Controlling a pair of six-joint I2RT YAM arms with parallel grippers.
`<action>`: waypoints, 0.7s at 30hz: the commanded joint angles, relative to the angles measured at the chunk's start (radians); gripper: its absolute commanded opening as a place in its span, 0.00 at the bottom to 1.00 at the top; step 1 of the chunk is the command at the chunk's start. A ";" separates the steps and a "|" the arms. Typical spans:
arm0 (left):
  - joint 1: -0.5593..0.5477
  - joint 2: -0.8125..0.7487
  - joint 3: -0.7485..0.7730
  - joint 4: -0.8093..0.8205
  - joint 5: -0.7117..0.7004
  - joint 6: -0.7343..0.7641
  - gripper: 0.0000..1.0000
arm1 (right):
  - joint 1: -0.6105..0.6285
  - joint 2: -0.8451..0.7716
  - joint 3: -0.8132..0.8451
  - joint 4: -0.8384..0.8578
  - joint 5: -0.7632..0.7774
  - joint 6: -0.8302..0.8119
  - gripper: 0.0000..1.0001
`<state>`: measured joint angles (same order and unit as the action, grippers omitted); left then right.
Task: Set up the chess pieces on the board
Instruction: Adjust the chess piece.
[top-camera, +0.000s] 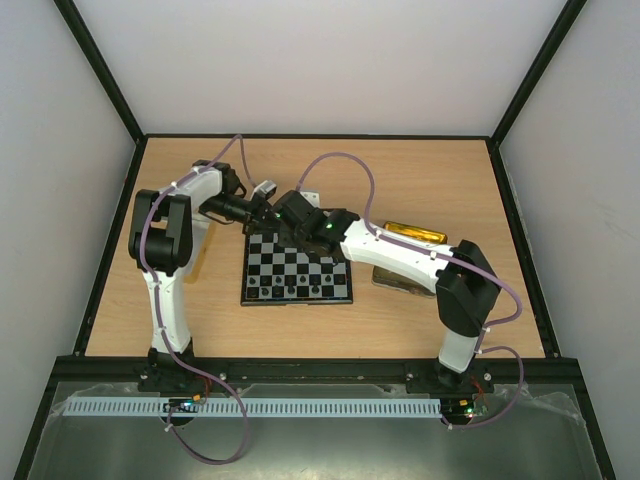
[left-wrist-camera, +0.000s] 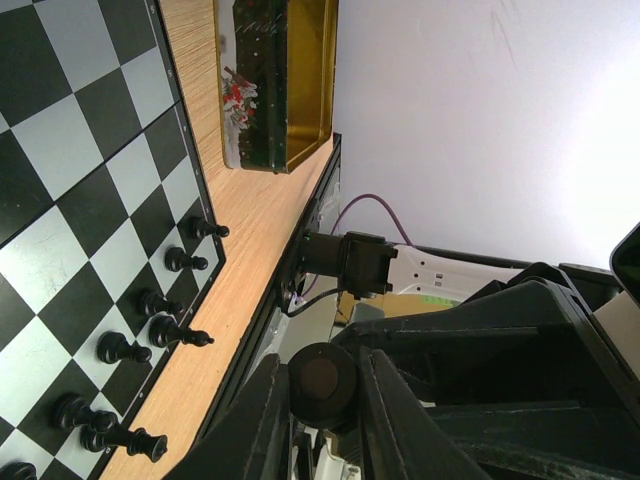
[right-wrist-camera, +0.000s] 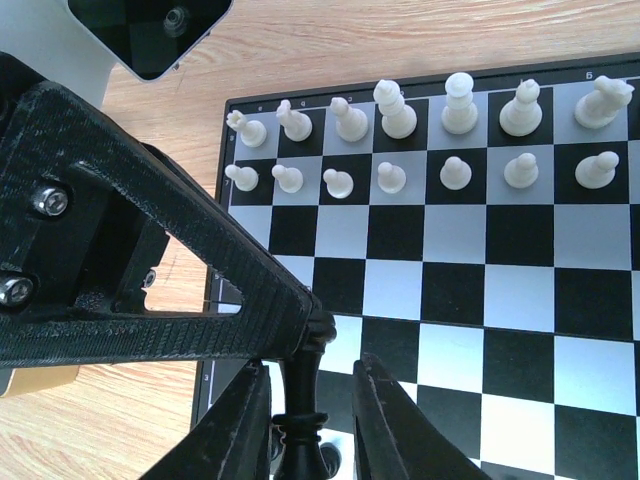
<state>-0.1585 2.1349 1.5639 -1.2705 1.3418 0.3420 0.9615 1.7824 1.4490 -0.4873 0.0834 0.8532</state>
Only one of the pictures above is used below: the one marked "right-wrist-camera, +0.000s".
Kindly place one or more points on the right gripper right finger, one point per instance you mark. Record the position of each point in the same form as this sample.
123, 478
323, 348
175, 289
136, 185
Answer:
392, 437

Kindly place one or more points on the white rook on board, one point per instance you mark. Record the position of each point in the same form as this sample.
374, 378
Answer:
252, 133

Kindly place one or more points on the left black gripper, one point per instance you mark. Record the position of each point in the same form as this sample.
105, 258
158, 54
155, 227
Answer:
86, 213

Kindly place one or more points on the tall black king piece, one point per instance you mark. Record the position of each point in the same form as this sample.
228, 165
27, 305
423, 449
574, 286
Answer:
301, 421

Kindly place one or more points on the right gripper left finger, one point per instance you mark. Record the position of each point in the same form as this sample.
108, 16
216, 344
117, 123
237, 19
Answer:
233, 439

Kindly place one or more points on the black silver chess board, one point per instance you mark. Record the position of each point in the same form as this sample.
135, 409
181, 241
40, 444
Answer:
495, 274

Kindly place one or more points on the white pawn on board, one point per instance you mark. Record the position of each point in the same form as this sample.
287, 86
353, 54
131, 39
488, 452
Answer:
245, 178

